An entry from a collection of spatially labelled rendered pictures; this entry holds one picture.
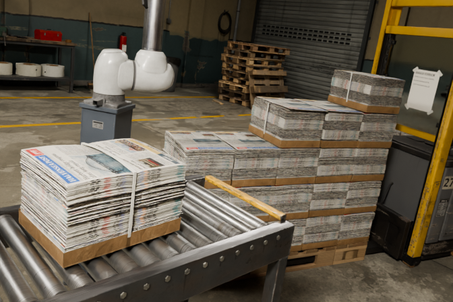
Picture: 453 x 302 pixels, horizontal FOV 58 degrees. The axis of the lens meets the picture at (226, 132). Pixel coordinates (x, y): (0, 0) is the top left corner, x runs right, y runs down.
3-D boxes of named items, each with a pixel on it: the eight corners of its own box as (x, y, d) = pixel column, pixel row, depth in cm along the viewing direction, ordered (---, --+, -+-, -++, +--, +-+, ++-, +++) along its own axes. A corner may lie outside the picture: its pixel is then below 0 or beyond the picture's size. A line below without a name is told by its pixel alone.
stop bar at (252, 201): (209, 178, 178) (210, 174, 178) (286, 219, 148) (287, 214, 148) (204, 179, 176) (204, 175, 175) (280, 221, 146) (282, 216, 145)
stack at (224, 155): (150, 255, 259) (163, 129, 240) (300, 237, 311) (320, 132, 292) (169, 292, 225) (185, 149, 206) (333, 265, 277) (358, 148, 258)
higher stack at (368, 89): (299, 237, 310) (332, 68, 281) (330, 234, 324) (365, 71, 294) (332, 265, 277) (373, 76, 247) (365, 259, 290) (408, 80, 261)
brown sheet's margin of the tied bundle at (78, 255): (69, 210, 131) (70, 197, 130) (118, 250, 112) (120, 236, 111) (17, 222, 119) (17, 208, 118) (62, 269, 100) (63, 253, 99)
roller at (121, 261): (73, 213, 141) (73, 199, 140) (145, 283, 108) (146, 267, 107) (58, 216, 138) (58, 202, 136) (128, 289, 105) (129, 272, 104)
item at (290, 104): (255, 97, 257) (255, 96, 257) (292, 99, 270) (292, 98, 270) (288, 110, 226) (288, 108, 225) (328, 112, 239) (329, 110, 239)
